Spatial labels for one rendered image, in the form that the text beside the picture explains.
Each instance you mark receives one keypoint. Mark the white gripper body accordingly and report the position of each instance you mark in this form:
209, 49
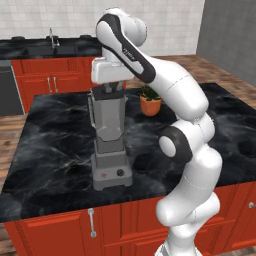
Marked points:
108, 70

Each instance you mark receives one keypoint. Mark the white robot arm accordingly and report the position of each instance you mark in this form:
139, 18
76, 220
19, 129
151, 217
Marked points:
186, 100

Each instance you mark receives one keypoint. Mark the black blender lid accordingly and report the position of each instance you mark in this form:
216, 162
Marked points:
108, 94

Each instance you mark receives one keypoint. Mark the grey blender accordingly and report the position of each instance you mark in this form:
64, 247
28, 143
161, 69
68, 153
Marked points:
110, 133

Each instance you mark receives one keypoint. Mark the green plant in orange pot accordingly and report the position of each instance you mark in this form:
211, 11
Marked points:
150, 104

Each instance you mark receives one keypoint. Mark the black sink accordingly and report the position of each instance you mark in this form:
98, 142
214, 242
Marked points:
63, 49

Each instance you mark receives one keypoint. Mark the red cupboard run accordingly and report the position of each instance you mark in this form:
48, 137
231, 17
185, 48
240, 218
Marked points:
56, 78

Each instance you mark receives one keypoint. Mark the silver tap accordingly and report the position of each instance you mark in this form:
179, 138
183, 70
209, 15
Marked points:
53, 40

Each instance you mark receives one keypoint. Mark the dark grey dishwasher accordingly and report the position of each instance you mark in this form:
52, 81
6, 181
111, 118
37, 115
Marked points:
10, 88

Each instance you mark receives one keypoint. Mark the red cupboard door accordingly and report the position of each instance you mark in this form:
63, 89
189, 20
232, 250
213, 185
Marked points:
133, 226
245, 223
53, 235

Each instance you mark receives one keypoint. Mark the silver round knob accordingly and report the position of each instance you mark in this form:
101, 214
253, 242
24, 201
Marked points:
252, 205

